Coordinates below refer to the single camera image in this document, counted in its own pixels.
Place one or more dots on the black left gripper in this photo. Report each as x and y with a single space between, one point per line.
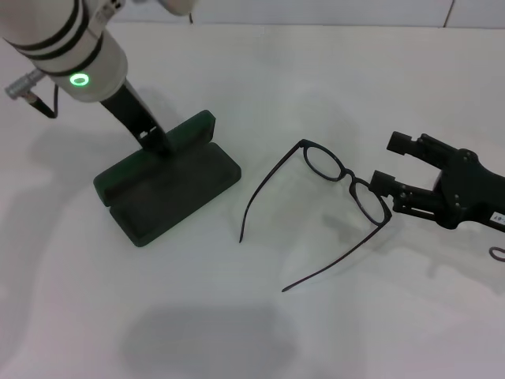
126 110

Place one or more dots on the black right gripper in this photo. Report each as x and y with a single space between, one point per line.
469 189

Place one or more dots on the black glasses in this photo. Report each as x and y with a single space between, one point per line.
350 173

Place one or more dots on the green glasses case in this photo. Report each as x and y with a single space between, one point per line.
177 189

